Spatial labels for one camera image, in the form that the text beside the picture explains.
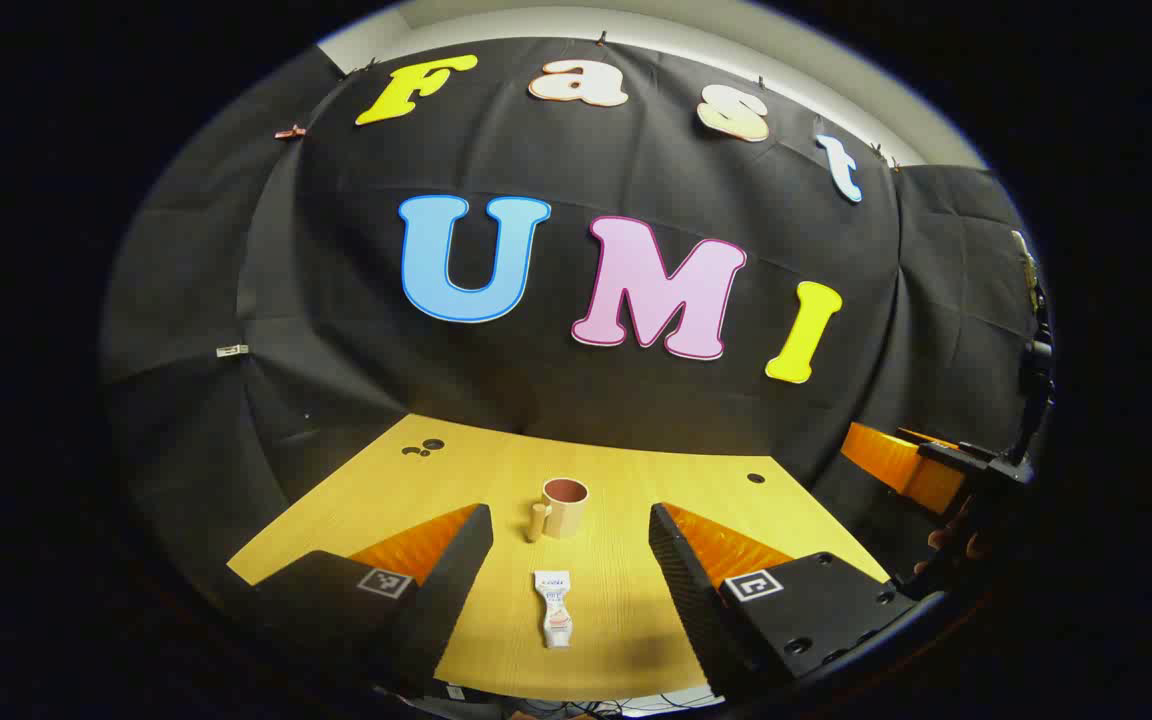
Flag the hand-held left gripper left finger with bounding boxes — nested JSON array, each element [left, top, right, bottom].
[[226, 503, 494, 701]]

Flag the white toothpaste tube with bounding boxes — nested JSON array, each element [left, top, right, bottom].
[[533, 570, 575, 650]]

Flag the wooden desktop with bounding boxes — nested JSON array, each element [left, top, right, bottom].
[[226, 413, 892, 706]]

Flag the black backdrop cloth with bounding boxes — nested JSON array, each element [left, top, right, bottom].
[[101, 35, 1052, 601]]

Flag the beige cup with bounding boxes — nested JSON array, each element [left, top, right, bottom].
[[524, 477, 591, 544]]

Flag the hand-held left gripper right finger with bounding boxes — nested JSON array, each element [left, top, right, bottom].
[[648, 503, 922, 701]]

